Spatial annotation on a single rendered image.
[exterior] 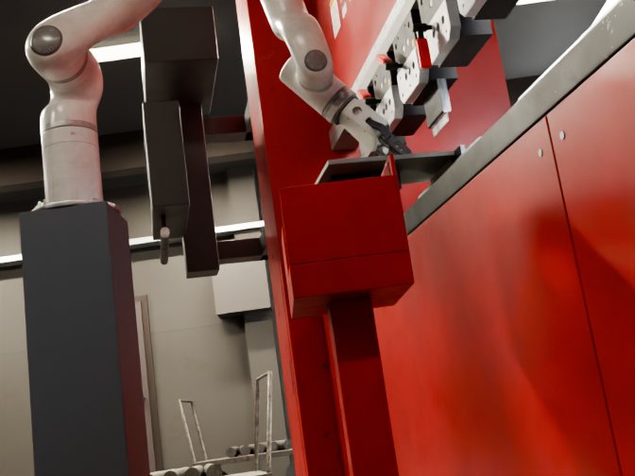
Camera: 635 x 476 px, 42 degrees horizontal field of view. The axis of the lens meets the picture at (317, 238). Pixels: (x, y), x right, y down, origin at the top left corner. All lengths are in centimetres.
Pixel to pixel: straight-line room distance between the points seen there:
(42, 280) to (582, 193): 112
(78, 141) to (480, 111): 148
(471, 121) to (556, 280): 180
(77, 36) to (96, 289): 55
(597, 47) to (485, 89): 195
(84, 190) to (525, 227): 100
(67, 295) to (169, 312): 772
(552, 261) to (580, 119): 19
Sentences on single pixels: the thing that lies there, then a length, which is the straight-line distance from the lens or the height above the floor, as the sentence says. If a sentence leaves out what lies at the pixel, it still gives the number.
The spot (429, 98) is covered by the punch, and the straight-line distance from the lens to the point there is 186.
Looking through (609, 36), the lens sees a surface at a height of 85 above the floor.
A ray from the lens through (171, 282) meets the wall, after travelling 948.
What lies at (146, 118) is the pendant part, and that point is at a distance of 279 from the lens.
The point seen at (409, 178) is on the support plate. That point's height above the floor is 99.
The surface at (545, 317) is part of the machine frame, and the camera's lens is 111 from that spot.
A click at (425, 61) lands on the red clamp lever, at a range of 169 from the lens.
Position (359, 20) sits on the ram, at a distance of 227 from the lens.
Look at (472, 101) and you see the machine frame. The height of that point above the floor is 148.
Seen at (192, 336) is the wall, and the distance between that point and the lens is 936.
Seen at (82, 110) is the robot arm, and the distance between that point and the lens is 188.
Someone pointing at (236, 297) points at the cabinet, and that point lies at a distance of 895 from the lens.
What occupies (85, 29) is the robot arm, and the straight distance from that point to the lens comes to 191.
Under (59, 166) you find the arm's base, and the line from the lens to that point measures 183.
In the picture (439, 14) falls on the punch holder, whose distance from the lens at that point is 169.
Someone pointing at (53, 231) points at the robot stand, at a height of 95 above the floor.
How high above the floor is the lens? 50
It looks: 13 degrees up
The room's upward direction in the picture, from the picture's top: 8 degrees counter-clockwise
